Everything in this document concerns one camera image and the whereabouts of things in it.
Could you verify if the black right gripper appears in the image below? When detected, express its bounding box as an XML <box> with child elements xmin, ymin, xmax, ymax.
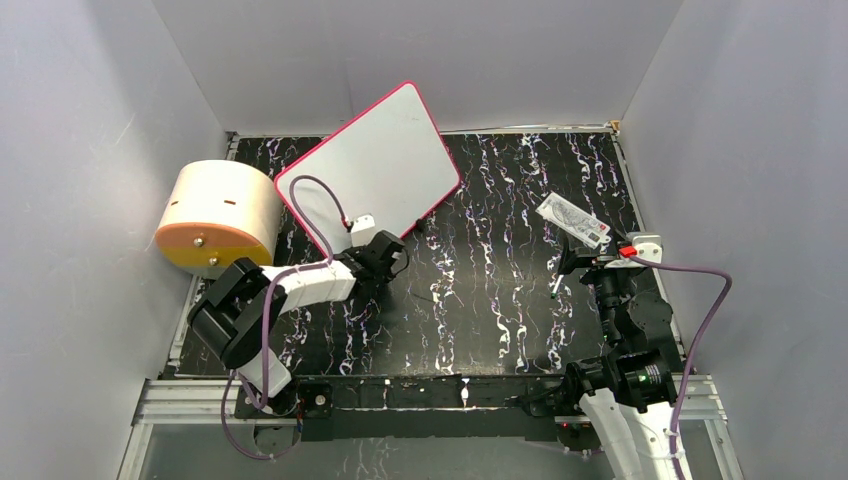
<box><xmin>557</xmin><ymin>230</ymin><xmax>636</xmax><ymax>344</ymax></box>

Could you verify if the pink framed whiteboard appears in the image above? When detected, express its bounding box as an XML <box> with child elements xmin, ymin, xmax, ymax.
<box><xmin>274</xmin><ymin>81</ymin><xmax>462</xmax><ymax>253</ymax></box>

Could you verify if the green white marker pen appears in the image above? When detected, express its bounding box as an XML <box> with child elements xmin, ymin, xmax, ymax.
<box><xmin>550</xmin><ymin>274</ymin><xmax>564</xmax><ymax>299</ymax></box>

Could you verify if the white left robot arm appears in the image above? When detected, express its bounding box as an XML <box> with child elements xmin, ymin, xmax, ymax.
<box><xmin>187</xmin><ymin>230</ymin><xmax>406</xmax><ymax>416</ymax></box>

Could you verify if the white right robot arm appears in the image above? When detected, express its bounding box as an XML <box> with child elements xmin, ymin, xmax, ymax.
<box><xmin>558</xmin><ymin>232</ymin><xmax>690</xmax><ymax>479</ymax></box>

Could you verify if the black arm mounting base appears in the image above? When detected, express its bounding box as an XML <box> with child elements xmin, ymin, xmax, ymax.
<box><xmin>234</xmin><ymin>374</ymin><xmax>601</xmax><ymax>454</ymax></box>

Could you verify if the white printed plastic package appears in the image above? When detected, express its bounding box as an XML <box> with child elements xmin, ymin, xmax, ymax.
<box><xmin>536</xmin><ymin>193</ymin><xmax>612</xmax><ymax>248</ymax></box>

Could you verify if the beige cylindrical drum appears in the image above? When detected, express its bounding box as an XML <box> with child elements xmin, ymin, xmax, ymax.
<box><xmin>154</xmin><ymin>160</ymin><xmax>284</xmax><ymax>279</ymax></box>

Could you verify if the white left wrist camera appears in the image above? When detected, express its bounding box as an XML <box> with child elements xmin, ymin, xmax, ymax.
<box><xmin>349</xmin><ymin>214</ymin><xmax>377</xmax><ymax>247</ymax></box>

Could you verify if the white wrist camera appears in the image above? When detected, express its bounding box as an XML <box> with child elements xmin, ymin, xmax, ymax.
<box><xmin>349</xmin><ymin>214</ymin><xmax>377</xmax><ymax>247</ymax></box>
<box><xmin>619</xmin><ymin>232</ymin><xmax>663</xmax><ymax>263</ymax></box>

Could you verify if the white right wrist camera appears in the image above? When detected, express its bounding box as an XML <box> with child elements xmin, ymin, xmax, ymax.
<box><xmin>619</xmin><ymin>232</ymin><xmax>663</xmax><ymax>263</ymax></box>

